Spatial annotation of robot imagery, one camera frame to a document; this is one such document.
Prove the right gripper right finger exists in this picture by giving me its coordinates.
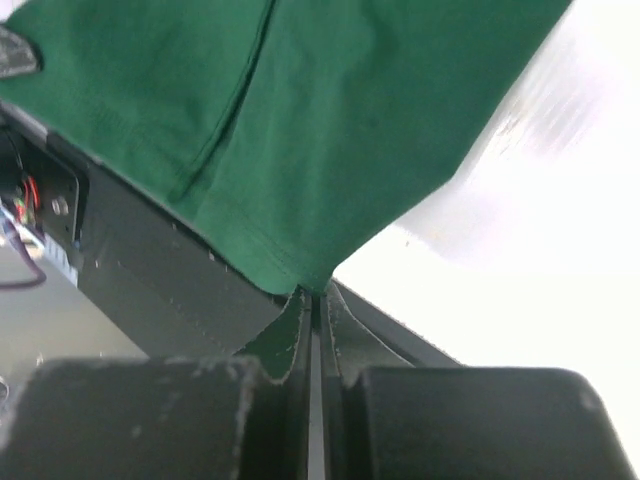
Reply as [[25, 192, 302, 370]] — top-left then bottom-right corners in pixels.
[[319, 289, 634, 479]]

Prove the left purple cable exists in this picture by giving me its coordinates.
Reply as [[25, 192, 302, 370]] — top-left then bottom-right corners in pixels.
[[0, 234, 49, 291]]

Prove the dark green t-shirt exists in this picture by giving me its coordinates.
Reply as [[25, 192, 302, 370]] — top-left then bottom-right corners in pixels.
[[1, 1, 568, 294]]

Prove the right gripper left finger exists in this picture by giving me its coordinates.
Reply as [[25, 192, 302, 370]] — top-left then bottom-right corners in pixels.
[[1, 290, 311, 479]]

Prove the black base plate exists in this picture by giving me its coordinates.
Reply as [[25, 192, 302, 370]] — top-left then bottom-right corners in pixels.
[[1, 106, 454, 381]]

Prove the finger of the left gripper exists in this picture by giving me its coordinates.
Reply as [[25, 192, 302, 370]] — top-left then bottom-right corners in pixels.
[[0, 24, 42, 79]]

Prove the left white cable duct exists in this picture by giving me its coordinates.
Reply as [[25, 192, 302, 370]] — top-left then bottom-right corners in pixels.
[[1, 207, 79, 291]]

